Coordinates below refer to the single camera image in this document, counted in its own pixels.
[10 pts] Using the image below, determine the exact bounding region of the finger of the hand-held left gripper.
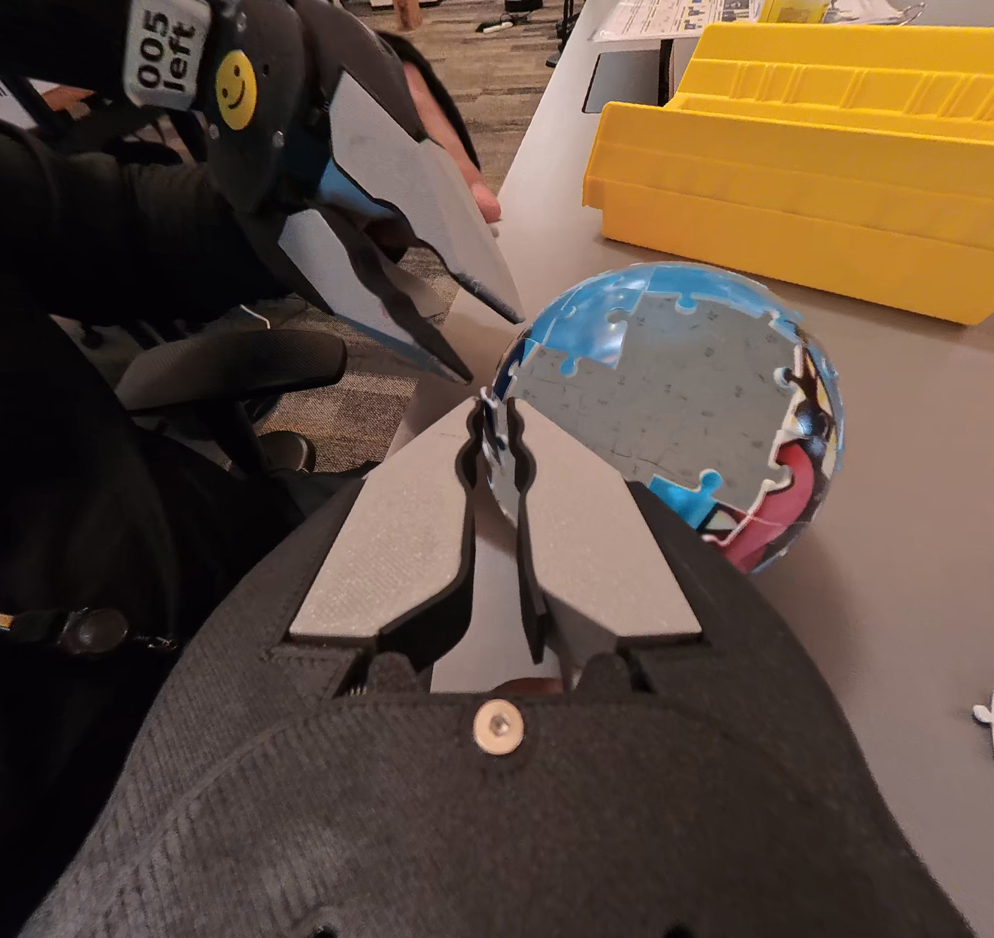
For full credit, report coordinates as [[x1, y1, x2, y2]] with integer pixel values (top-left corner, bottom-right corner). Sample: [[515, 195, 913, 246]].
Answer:
[[328, 70, 526, 327], [275, 210, 475, 386]]

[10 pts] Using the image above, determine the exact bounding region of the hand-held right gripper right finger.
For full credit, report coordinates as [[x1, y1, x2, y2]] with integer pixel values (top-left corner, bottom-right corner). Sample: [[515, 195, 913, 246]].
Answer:
[[505, 398, 705, 692]]

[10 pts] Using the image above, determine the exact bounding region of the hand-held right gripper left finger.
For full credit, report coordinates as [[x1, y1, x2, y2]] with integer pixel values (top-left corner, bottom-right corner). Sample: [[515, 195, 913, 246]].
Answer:
[[287, 398, 486, 675]]

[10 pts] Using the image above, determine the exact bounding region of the blue puzzle piece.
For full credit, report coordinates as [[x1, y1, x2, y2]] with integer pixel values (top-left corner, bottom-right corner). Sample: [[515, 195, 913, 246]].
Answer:
[[477, 385, 507, 474]]

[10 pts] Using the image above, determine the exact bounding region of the blue puzzle ball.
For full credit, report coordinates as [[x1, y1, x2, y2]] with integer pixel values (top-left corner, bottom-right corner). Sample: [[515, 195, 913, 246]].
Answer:
[[489, 261, 847, 575]]

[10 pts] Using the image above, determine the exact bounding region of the yellow plastic bin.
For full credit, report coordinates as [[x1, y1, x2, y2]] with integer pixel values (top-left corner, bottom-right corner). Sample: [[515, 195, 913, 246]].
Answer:
[[580, 21, 994, 327]]

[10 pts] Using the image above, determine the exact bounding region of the person's left forearm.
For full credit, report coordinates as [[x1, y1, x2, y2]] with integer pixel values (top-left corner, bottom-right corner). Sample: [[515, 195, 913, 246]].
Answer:
[[0, 126, 292, 327]]

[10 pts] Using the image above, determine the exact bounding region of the person's left hand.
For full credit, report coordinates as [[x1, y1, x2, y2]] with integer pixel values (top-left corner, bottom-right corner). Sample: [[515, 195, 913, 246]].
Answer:
[[402, 66, 503, 226]]

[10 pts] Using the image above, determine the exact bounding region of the grey mesh office chair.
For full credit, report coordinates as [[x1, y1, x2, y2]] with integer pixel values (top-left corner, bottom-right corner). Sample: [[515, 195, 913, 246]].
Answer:
[[115, 328, 349, 442]]

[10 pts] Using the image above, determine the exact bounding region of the person's black shirt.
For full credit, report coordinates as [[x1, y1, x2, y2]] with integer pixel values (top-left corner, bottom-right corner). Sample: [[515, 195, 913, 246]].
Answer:
[[0, 293, 327, 822]]

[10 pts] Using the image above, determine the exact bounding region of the printed paper sheet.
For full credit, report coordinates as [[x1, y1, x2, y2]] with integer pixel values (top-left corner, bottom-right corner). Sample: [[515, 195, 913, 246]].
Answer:
[[589, 0, 767, 43]]

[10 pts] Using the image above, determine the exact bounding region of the black badge reel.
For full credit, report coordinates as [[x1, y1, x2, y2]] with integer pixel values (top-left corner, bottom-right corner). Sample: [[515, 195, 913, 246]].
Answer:
[[0, 606, 181, 658]]

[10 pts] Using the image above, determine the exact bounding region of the white paper sheet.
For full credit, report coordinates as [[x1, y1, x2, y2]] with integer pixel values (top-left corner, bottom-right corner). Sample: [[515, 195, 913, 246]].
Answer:
[[823, 0, 927, 27]]

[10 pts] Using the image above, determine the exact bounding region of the grey board base plate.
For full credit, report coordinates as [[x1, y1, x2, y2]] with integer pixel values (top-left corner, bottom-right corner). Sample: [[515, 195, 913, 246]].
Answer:
[[581, 51, 670, 117]]

